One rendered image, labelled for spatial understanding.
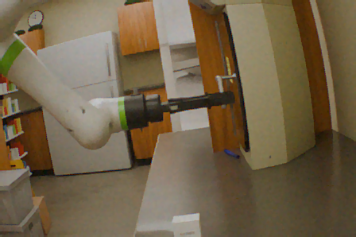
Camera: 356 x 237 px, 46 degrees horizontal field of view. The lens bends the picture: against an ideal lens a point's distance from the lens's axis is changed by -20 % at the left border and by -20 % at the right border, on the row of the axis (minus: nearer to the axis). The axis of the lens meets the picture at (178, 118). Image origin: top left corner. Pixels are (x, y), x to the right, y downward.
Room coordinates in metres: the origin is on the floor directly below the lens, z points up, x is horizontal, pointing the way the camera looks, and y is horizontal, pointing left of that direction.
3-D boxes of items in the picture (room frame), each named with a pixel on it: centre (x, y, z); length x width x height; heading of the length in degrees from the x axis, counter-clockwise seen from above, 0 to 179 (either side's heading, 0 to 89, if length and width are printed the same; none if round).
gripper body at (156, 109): (1.39, 0.03, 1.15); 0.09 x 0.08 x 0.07; 89
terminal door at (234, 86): (1.49, -0.18, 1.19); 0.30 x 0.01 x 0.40; 178
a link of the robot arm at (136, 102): (1.39, 0.10, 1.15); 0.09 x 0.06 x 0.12; 179
